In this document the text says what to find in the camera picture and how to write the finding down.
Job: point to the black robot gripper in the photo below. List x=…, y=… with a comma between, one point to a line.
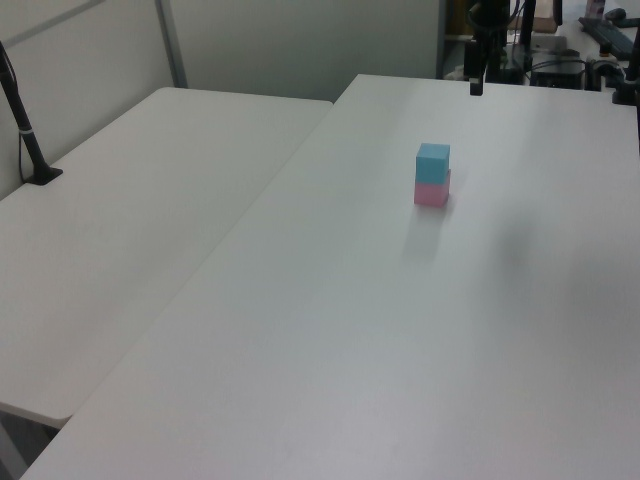
x=490, y=15

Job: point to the pink cube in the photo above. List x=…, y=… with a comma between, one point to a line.
x=430, y=194

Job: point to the blue cube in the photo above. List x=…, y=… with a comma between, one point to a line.
x=431, y=162

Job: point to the black electronics box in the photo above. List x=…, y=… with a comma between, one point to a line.
x=557, y=72

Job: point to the black keyboard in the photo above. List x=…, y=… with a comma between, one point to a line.
x=609, y=32

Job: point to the black vertical pole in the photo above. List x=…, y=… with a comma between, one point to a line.
x=527, y=22

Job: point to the brown cardboard box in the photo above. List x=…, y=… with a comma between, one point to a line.
x=545, y=17

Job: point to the black clamp stand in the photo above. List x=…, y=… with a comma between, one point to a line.
x=627, y=75

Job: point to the black camera stand pole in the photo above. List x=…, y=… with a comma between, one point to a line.
x=22, y=125

